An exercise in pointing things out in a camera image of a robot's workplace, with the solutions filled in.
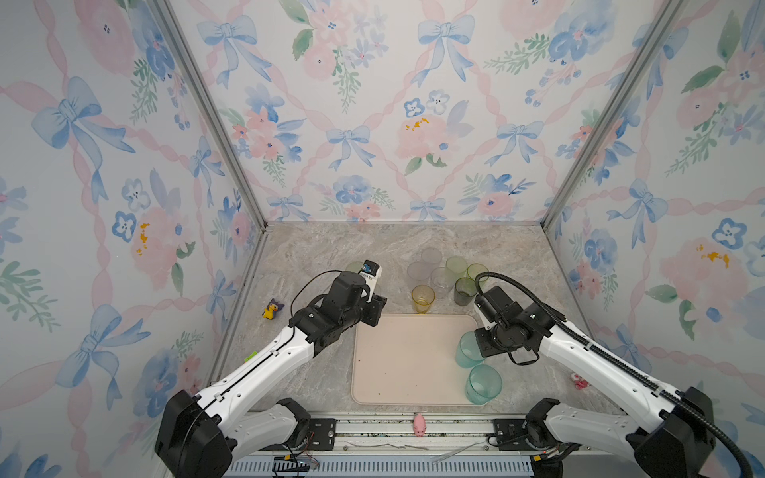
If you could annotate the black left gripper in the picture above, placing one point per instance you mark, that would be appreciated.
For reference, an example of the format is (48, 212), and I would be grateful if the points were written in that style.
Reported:
(376, 308)

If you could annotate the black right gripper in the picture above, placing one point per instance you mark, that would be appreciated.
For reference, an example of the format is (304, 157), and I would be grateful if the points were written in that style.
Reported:
(484, 349)

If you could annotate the dimpled teal plastic cup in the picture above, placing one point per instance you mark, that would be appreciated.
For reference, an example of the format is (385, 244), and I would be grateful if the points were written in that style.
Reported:
(483, 384)

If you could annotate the smooth green plastic cup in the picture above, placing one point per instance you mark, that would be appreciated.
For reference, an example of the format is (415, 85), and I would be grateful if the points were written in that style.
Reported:
(475, 269)

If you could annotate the dimpled light green cup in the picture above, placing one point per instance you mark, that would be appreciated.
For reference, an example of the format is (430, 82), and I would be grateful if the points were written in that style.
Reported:
(457, 265)

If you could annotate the dimpled yellow-green plastic cup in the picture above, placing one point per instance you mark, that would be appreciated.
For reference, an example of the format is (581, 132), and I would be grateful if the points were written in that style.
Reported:
(356, 266)

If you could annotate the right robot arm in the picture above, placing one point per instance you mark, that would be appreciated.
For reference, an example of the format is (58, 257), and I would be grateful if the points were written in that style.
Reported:
(661, 428)

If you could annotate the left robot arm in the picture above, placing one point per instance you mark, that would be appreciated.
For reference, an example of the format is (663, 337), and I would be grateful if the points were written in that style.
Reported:
(202, 435)

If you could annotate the cream plastic tray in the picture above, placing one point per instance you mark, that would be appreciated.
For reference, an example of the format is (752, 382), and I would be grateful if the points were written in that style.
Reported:
(410, 360)

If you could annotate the smoky grey plastic cup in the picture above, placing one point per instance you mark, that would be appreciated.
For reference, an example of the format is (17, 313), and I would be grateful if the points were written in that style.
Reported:
(464, 291)

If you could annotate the yellow plastic cup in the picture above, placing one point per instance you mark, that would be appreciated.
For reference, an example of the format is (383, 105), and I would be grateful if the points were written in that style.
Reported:
(423, 298)

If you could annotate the dimpled clear cup front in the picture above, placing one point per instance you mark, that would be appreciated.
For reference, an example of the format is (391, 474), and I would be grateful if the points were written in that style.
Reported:
(418, 273)

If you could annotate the dimpled clear cup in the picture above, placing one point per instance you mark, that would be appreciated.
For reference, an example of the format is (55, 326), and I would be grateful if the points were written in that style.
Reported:
(418, 273)
(431, 256)

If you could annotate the smooth clear plastic cup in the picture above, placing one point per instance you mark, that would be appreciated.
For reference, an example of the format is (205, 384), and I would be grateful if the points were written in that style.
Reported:
(442, 280)

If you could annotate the dimpled clear cup rear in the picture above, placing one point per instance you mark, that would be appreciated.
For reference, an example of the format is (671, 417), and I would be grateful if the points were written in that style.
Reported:
(431, 256)

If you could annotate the purple yellow toy figure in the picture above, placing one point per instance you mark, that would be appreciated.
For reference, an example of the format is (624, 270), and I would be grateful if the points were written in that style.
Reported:
(272, 310)

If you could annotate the pink bear toy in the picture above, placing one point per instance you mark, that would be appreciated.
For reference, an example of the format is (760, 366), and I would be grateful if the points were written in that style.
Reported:
(579, 382)

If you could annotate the pink pig toy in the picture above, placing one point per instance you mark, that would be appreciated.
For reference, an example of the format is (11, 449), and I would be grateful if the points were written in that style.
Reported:
(419, 425)

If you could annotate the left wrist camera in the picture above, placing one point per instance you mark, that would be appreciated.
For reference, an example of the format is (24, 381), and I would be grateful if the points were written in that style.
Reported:
(370, 272)

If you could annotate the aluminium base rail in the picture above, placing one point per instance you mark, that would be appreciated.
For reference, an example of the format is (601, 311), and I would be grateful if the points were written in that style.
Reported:
(358, 445)

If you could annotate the aluminium left corner post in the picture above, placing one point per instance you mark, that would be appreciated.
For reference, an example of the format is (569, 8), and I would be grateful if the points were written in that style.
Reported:
(169, 25)

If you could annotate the aluminium corner post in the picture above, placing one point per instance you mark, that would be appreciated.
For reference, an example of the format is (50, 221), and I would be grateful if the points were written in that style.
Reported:
(169, 25)
(656, 35)

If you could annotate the aluminium right corner post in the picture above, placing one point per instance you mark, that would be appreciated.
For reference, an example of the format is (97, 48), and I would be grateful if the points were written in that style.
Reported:
(656, 35)

